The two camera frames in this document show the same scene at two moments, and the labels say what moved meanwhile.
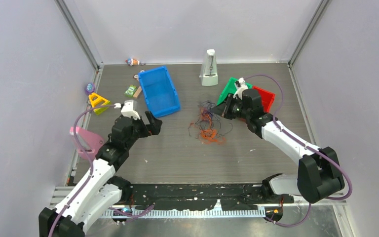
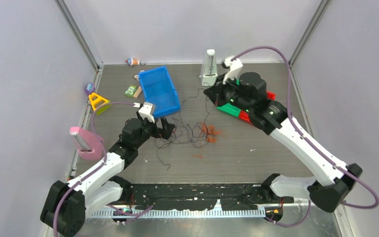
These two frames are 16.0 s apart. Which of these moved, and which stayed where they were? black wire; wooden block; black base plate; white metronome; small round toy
Moved: black wire
Stayed: wooden block; black base plate; small round toy; white metronome
